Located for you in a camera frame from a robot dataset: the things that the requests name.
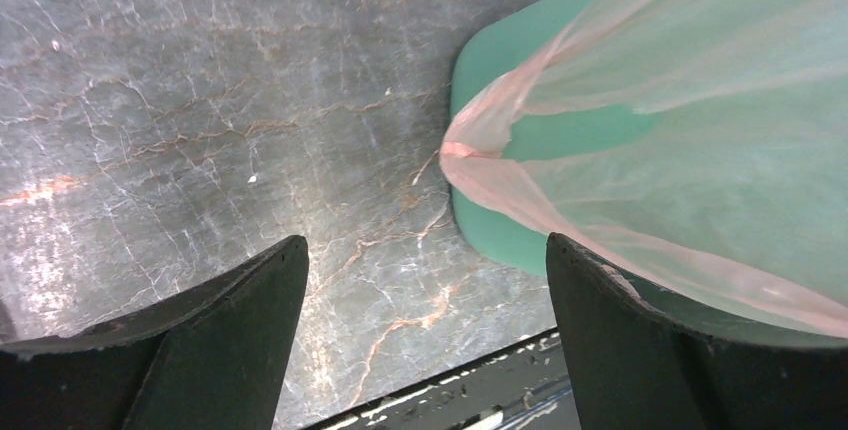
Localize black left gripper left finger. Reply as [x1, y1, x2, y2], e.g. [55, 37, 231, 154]
[1, 235, 309, 429]

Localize green plastic trash bin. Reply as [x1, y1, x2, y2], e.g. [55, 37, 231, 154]
[449, 0, 848, 349]

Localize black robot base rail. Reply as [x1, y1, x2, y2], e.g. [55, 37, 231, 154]
[311, 329, 581, 430]

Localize translucent pink trash bag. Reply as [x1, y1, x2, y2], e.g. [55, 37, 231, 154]
[439, 0, 848, 340]

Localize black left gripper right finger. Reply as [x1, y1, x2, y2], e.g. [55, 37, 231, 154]
[546, 233, 847, 429]

